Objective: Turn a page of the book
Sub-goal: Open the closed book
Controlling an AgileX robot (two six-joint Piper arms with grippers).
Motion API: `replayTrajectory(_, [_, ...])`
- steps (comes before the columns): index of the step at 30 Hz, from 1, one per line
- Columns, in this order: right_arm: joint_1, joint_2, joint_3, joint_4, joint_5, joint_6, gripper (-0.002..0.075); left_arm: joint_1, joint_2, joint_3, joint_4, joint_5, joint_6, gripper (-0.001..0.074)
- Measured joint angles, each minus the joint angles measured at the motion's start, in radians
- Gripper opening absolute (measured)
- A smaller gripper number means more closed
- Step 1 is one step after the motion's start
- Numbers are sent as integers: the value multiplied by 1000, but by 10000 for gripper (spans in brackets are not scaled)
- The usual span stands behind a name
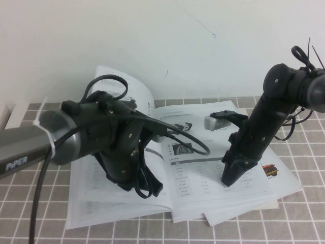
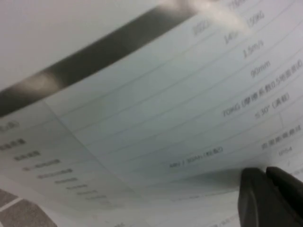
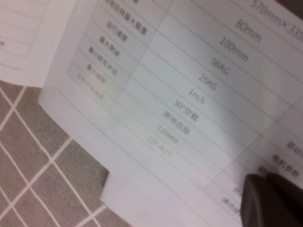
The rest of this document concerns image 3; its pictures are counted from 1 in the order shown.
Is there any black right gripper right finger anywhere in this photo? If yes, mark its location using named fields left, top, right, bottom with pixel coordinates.
left=266, top=172, right=303, bottom=227

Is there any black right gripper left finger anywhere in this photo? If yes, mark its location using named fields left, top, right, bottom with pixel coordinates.
left=240, top=173, right=292, bottom=227

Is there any white product catalogue book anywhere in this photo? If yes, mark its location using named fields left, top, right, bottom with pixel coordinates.
left=0, top=0, right=303, bottom=227

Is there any grey white-checked tablecloth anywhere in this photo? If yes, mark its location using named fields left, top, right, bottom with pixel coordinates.
left=0, top=79, right=143, bottom=227

